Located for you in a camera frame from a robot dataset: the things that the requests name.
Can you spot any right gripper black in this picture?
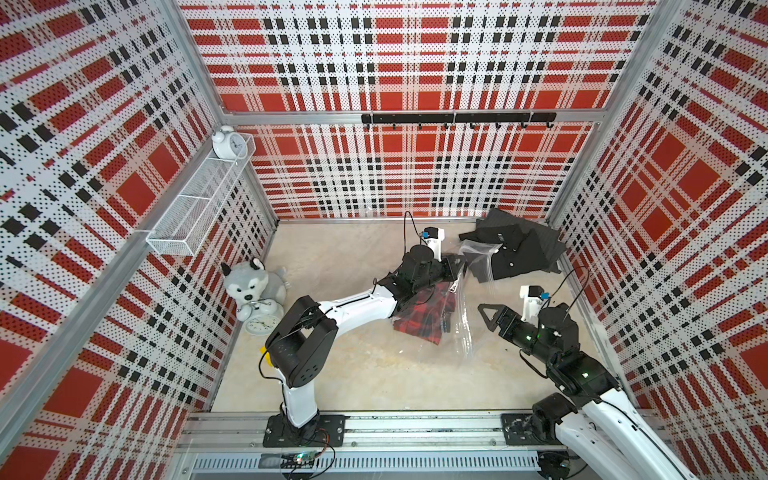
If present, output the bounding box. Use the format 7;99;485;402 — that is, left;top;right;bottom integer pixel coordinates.
479;303;556;368

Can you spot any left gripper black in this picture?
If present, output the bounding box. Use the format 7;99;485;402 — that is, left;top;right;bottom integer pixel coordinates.
413;253;465;293

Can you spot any red black plaid shirt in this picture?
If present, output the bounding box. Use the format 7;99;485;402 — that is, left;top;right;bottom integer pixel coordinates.
392;282;457;345

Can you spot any clear vacuum bag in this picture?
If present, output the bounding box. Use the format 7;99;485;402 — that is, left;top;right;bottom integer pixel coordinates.
391;239;501;365

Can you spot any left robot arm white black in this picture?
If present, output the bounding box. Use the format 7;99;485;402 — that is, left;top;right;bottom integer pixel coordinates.
262;244;465;430

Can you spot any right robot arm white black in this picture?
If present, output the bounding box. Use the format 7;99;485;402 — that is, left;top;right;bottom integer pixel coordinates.
478;298;696;479

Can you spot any white alarm clock on table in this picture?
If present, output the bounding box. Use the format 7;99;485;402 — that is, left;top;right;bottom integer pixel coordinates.
237;299;284;336

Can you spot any yellow small block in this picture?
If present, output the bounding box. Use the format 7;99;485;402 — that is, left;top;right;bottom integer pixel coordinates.
260;347;273;367

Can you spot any husky plush toy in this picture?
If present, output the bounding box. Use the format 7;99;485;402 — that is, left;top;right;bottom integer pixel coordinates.
220;257;287;322

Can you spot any small circuit board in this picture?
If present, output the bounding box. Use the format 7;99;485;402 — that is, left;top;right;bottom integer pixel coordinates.
258;452;316;470

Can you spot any white alarm clock on shelf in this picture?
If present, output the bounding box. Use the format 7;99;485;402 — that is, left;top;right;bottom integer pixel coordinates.
212;125;247;161

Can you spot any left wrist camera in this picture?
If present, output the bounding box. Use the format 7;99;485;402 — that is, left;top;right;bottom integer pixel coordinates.
421;227;445;261

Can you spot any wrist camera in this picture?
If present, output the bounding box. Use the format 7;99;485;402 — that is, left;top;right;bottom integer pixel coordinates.
421;227;445;261
519;285;548;323

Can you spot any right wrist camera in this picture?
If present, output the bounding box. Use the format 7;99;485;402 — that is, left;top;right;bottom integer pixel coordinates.
519;285;548;323

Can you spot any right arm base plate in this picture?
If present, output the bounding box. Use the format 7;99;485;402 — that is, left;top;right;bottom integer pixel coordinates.
501;412;566;446

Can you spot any black hook rail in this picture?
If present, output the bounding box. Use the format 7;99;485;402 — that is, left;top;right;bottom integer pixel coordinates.
361;112;557;126

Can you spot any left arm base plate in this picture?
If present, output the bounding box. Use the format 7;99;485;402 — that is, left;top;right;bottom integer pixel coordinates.
262;413;347;448

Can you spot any white wire shelf basket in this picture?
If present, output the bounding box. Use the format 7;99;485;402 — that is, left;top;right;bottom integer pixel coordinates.
147;133;255;257

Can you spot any aluminium mounting rail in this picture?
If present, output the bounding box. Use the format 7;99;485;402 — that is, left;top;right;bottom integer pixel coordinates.
176;410;670;452

